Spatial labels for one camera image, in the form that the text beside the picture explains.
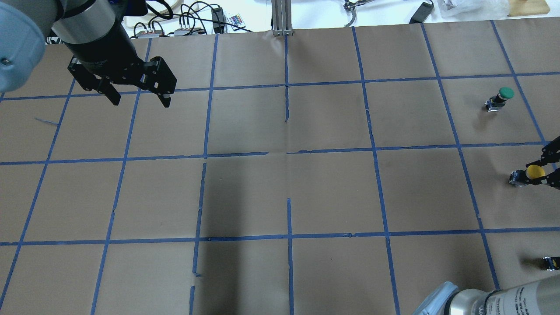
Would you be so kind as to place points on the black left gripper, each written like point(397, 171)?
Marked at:
point(103, 49)

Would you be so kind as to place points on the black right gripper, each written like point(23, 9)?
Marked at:
point(551, 154)

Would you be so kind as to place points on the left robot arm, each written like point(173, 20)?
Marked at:
point(103, 54)

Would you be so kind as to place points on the green push button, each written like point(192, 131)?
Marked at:
point(497, 102)

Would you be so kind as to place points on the remote control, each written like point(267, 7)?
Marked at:
point(235, 20)

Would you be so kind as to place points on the wooden cutting board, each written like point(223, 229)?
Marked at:
point(523, 8)

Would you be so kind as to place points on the clear plastic bag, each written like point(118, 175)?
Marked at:
point(474, 9)

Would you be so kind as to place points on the black power adapter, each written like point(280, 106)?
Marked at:
point(422, 12)

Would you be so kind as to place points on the aluminium frame post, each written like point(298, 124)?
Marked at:
point(281, 18)

